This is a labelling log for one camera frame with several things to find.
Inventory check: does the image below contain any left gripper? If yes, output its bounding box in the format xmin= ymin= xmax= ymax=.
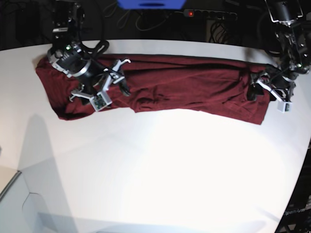
xmin=247 ymin=65 xmax=296 ymax=102

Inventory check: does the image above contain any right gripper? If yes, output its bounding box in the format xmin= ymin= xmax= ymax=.
xmin=68 ymin=59 xmax=131 ymax=105

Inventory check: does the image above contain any maroon t-shirt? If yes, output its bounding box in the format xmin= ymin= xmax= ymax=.
xmin=35 ymin=53 xmax=274 ymax=126

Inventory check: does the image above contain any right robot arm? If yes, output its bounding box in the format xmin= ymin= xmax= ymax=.
xmin=47 ymin=0 xmax=131 ymax=112

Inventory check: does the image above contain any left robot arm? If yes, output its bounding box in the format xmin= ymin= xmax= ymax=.
xmin=247 ymin=0 xmax=311 ymax=103

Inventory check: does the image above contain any blue box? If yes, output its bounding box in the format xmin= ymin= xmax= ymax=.
xmin=117 ymin=0 xmax=186 ymax=10

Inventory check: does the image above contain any black power strip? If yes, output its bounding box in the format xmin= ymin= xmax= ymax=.
xmin=183 ymin=9 xmax=238 ymax=21

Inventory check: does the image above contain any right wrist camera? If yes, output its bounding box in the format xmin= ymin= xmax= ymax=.
xmin=89 ymin=91 xmax=112 ymax=112

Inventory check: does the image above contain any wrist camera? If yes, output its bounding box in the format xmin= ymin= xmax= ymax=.
xmin=277 ymin=101 xmax=292 ymax=113
xmin=89 ymin=91 xmax=112 ymax=112

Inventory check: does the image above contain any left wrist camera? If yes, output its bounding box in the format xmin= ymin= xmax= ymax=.
xmin=277 ymin=101 xmax=292 ymax=113

